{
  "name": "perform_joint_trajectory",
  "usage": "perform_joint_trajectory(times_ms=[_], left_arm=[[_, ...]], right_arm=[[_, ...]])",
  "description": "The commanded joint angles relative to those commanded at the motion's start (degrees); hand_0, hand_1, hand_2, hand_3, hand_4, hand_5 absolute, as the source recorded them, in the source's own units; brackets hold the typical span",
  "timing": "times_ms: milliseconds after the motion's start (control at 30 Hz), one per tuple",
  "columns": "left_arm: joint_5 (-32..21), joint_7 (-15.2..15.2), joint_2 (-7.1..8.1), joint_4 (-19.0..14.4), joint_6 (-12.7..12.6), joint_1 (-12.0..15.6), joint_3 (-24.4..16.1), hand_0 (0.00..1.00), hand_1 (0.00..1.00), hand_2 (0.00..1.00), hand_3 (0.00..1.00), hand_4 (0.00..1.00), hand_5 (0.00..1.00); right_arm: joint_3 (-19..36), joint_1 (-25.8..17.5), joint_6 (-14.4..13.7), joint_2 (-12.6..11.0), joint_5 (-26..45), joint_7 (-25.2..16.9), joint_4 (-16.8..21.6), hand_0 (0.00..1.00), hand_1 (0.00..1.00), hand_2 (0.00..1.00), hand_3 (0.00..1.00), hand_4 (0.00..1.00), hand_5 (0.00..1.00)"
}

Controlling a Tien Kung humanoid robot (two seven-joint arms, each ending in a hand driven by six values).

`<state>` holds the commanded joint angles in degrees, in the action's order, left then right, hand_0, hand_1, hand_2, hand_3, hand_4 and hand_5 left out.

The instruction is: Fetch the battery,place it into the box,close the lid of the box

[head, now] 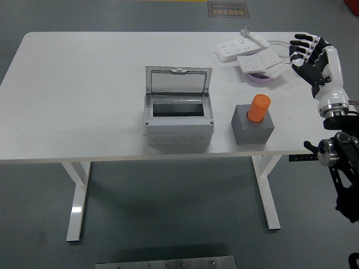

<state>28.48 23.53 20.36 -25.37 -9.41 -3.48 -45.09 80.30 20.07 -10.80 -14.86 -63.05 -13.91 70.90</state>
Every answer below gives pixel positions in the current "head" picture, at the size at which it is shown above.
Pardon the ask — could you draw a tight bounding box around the orange cylindrical battery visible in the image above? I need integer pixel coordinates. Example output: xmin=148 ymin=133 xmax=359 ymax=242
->
xmin=246 ymin=94 xmax=271 ymax=123

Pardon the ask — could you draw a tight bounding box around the purple round bowl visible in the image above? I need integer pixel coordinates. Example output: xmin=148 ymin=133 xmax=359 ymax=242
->
xmin=246 ymin=71 xmax=277 ymax=84

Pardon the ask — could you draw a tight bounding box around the white wall socket panel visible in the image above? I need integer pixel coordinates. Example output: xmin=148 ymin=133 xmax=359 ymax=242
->
xmin=237 ymin=52 xmax=283 ymax=75

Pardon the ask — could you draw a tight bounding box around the white switch panel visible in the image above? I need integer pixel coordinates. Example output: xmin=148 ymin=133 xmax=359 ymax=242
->
xmin=262 ymin=63 xmax=289 ymax=79

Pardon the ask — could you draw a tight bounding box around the brown floor sign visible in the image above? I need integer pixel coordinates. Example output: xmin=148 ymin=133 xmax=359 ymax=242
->
xmin=207 ymin=1 xmax=250 ymax=20

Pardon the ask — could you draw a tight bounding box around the white power cord with plug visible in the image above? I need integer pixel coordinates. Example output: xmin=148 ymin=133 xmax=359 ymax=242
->
xmin=240 ymin=26 xmax=292 ymax=65

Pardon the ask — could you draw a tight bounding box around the grey metal plate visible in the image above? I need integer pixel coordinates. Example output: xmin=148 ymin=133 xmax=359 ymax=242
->
xmin=95 ymin=255 xmax=237 ymax=269

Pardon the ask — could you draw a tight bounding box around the white table leg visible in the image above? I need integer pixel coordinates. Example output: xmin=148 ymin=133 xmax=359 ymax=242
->
xmin=61 ymin=161 xmax=92 ymax=242
xmin=251 ymin=155 xmax=282 ymax=231

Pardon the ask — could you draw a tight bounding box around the red object at floor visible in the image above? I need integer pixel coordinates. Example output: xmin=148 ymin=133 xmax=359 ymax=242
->
xmin=344 ymin=0 xmax=359 ymax=14

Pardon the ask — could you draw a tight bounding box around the grey block with round hole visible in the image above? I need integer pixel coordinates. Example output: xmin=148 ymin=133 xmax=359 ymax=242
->
xmin=231 ymin=104 xmax=275 ymax=146

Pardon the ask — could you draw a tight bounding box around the white power strip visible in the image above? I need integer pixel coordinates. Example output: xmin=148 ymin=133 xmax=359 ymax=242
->
xmin=214 ymin=38 xmax=266 ymax=63

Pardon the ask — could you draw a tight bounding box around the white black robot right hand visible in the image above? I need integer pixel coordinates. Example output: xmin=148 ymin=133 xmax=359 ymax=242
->
xmin=289 ymin=33 xmax=350 ymax=109

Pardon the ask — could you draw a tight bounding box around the grey electrical box clear lid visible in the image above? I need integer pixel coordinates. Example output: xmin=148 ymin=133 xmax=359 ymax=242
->
xmin=143 ymin=66 xmax=215 ymax=146

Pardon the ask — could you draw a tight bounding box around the black bracket under table edge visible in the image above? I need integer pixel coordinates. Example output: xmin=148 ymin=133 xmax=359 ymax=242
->
xmin=288 ymin=154 xmax=319 ymax=162

